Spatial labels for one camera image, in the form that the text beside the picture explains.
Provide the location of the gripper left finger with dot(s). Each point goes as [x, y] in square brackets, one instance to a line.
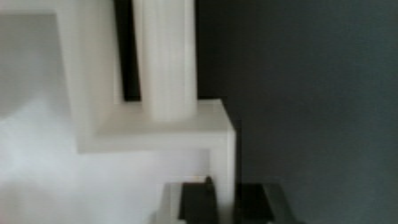
[197, 205]

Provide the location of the white chair seat part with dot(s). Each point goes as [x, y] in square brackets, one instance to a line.
[100, 154]

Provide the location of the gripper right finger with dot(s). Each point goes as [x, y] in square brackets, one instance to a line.
[261, 205]

